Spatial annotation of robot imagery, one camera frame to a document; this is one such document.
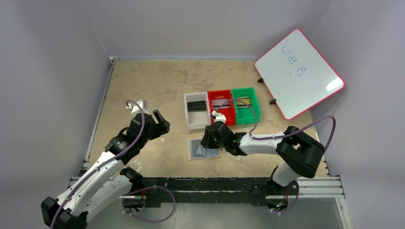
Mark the beige card holder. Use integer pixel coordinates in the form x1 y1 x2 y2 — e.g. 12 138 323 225
188 139 222 161

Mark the silver credit card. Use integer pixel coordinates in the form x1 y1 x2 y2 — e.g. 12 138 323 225
211 99 229 110

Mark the green plastic bin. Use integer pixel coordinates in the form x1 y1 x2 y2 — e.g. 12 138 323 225
231 87 261 125

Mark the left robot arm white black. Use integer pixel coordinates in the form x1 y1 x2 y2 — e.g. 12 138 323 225
41 108 170 229

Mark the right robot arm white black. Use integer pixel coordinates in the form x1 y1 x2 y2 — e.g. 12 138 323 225
197 121 326 188

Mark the black credit card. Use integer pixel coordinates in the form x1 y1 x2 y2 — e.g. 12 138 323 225
187 101 207 112

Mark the gold credit card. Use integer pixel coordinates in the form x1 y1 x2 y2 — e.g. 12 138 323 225
235 97 251 108

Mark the white plastic bin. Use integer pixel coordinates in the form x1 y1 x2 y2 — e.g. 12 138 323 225
183 92 211 130

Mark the red plastic bin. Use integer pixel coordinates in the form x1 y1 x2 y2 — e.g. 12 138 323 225
207 89 236 126

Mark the pink framed whiteboard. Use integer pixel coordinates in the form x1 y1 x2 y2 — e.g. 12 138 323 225
255 29 345 120

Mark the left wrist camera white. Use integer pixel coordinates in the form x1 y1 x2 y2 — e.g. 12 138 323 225
126 99 150 117

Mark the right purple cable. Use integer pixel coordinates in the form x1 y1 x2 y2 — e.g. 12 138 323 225
211 99 337 216

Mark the purple cable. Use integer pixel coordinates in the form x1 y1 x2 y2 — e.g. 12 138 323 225
49 100 177 229
211 99 337 216

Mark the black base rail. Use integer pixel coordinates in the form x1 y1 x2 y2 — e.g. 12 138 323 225
112 176 304 209

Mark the aluminium table frame rail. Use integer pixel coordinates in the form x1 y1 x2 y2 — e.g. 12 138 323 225
68 57 120 188

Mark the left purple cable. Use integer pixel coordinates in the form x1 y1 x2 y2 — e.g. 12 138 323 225
49 100 177 229

